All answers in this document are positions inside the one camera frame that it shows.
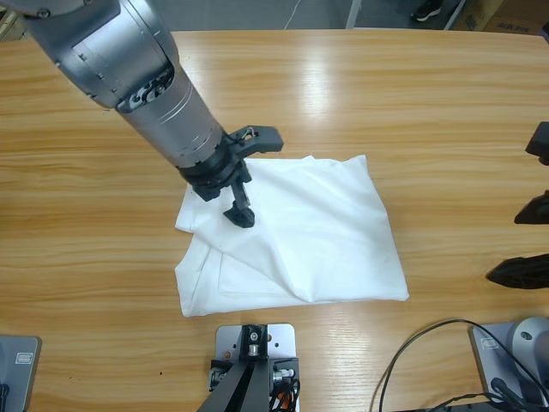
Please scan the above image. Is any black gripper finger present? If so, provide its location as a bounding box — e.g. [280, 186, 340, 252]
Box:
[486, 253, 549, 290]
[221, 179, 257, 230]
[513, 191, 549, 226]

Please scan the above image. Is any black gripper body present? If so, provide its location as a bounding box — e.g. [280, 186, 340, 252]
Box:
[178, 132, 254, 203]

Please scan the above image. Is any white T-shirt with black logo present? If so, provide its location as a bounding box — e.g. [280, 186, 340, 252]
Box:
[173, 154, 411, 318]

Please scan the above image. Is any cardboard box with blue print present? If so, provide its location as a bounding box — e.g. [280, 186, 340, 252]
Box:
[454, 0, 549, 34]

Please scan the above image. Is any white table leg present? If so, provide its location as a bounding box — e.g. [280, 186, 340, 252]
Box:
[345, 0, 362, 29]

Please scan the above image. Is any slanted pale bar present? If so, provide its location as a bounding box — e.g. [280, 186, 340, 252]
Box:
[443, 0, 468, 31]

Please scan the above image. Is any black shoe with white sole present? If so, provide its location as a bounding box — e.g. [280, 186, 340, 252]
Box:
[410, 0, 443, 22]

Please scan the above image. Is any wooden pallet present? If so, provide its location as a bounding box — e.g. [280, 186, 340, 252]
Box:
[0, 8, 27, 42]

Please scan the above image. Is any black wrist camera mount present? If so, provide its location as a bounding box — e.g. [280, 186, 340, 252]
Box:
[525, 121, 549, 167]
[226, 124, 285, 158]

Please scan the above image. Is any black cable on table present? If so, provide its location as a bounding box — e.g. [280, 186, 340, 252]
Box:
[371, 318, 549, 412]

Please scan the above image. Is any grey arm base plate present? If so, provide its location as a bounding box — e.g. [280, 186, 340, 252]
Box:
[0, 335, 43, 412]
[468, 316, 549, 404]

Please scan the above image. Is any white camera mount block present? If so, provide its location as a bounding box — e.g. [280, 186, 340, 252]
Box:
[208, 324, 301, 412]

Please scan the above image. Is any thin twisted black cable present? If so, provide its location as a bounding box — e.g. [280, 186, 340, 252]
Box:
[437, 391, 498, 409]

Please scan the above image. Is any white floor cable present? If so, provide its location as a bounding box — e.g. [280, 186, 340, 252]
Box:
[285, 0, 302, 31]

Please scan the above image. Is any orange and black cable bundle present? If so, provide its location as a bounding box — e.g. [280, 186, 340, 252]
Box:
[268, 379, 302, 412]

